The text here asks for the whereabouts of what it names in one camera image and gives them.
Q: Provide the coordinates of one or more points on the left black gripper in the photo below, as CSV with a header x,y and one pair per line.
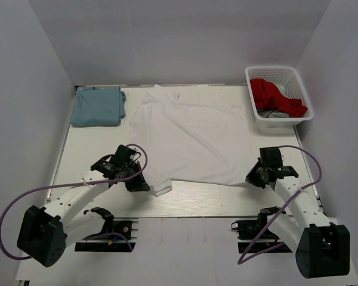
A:
x,y
140,185

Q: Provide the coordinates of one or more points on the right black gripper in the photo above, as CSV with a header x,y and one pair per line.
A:
x,y
252,177

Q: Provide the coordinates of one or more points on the white t-shirt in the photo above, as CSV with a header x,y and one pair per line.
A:
x,y
192,142

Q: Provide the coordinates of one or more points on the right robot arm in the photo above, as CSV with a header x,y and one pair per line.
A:
x,y
321,247

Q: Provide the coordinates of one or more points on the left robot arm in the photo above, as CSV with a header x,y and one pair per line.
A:
x,y
47,231

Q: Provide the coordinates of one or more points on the red t-shirt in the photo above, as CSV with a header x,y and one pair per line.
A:
x,y
267,96

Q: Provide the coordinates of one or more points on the folded light blue t-shirt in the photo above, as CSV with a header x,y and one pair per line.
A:
x,y
98,107

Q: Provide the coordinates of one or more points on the white plastic basket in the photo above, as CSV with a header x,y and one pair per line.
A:
x,y
288,82

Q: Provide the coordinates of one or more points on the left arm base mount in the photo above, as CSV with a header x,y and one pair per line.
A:
x,y
118,236

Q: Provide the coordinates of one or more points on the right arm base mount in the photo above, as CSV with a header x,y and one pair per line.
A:
x,y
247,229

